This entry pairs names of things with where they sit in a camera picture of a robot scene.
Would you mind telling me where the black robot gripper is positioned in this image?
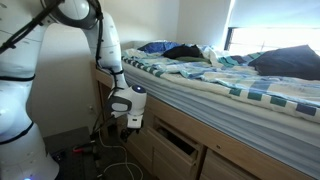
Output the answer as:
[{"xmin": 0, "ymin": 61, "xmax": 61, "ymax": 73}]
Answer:
[{"xmin": 120, "ymin": 119, "xmax": 144, "ymax": 142}]

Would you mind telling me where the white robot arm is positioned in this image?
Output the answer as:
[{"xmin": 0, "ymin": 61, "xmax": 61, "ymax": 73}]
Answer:
[{"xmin": 0, "ymin": 0, "xmax": 147, "ymax": 180}]

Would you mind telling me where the dark garment on bed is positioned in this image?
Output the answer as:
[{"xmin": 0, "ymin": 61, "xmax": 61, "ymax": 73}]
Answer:
[{"xmin": 163, "ymin": 45, "xmax": 201, "ymax": 59}]

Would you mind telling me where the large light wood left drawer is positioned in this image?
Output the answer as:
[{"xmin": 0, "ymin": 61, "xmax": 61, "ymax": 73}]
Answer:
[{"xmin": 199, "ymin": 149, "xmax": 259, "ymax": 180}]

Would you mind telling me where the red black clamp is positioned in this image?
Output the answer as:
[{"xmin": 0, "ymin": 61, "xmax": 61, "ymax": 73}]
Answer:
[{"xmin": 72, "ymin": 142, "xmax": 95, "ymax": 154}]

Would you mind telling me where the blue pillow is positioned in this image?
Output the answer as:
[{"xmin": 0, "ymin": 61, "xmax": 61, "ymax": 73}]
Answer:
[{"xmin": 139, "ymin": 41, "xmax": 179, "ymax": 53}]

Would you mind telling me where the blue striped duvet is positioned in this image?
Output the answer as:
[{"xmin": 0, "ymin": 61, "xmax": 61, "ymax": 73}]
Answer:
[{"xmin": 122, "ymin": 48, "xmax": 320, "ymax": 123}]

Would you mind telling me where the white window blind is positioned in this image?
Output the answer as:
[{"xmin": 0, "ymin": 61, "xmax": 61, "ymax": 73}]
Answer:
[{"xmin": 229, "ymin": 0, "xmax": 320, "ymax": 28}]

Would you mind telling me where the grey blue mattress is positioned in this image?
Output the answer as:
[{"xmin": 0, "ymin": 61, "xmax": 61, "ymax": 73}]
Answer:
[{"xmin": 124, "ymin": 64, "xmax": 320, "ymax": 180}]

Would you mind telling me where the dark purple pillow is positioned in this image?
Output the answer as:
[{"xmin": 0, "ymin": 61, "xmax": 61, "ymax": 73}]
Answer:
[{"xmin": 249, "ymin": 45, "xmax": 320, "ymax": 80}]

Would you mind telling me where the white cable on floor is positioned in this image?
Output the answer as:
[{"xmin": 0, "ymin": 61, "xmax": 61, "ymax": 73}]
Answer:
[{"xmin": 98, "ymin": 128, "xmax": 144, "ymax": 180}]

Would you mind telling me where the wooden bed cabinet frame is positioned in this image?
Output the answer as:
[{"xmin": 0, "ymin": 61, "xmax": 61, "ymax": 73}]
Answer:
[{"xmin": 90, "ymin": 61, "xmax": 316, "ymax": 180}]

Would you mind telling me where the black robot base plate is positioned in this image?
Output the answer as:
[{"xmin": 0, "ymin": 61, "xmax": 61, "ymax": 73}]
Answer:
[{"xmin": 44, "ymin": 127, "xmax": 104, "ymax": 180}]

